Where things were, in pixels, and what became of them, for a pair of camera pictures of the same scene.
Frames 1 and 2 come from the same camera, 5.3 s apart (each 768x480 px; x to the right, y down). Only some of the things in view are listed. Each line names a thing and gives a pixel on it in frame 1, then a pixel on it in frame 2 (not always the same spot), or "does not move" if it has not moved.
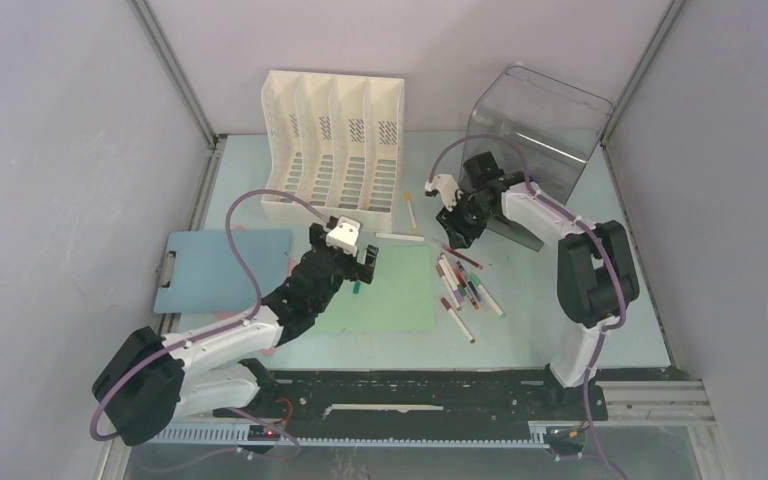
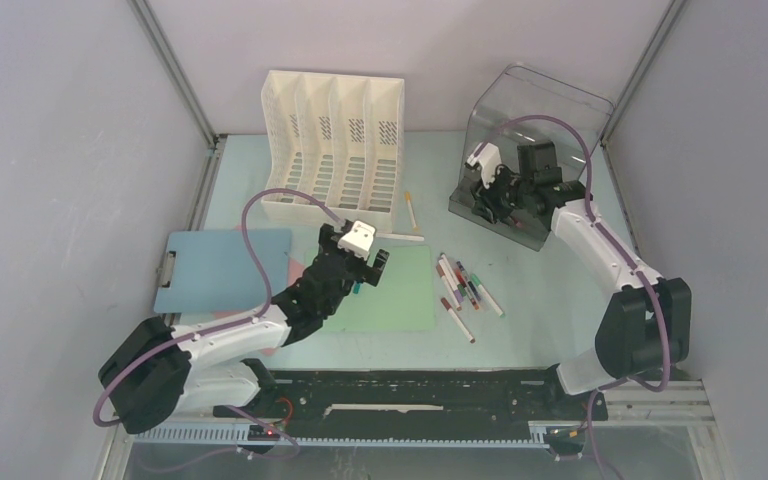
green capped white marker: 487,295 does not move
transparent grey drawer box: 557,125 does not move
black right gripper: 459,235 -> 484,202
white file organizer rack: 337,143 does not move
